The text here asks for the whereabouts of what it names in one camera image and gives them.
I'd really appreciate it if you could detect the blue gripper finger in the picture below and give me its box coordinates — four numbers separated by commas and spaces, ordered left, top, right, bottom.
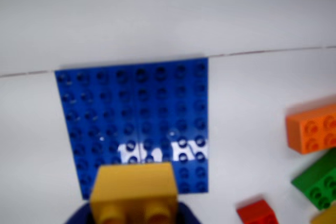
176, 201, 202, 224
64, 202, 93, 224

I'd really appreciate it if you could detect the yellow 2x2 block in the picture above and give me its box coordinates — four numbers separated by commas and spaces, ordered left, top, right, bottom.
89, 162, 180, 224

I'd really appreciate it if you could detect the red 2x2 block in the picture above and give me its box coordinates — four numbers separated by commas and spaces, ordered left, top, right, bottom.
236, 198, 280, 224

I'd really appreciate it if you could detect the green 2x4 block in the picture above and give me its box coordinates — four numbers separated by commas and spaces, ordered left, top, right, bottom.
290, 147, 336, 211

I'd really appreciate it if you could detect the yellow 2x4 block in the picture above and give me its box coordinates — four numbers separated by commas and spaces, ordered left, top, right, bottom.
310, 205, 336, 224

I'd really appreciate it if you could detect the orange 2x4 block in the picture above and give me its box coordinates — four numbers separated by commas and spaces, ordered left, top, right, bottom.
285, 102, 336, 155

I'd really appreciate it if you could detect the blue 8x8 base plate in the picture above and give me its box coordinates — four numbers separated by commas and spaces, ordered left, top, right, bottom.
54, 58, 209, 201

